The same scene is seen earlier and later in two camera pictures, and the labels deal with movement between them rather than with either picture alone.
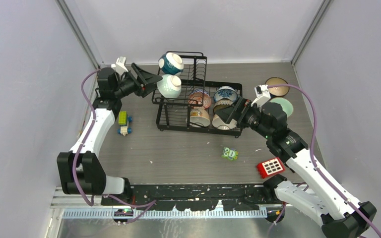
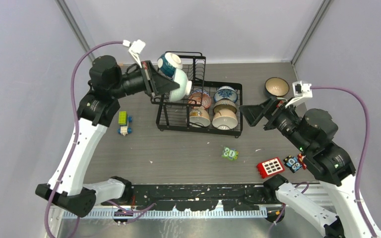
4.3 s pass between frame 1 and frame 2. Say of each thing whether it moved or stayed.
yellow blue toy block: stayed
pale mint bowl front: moved
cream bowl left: stayed
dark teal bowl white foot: stayed
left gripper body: stayed
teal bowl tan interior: stayed
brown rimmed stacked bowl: stayed
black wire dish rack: stayed
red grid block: stayed
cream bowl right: stayed
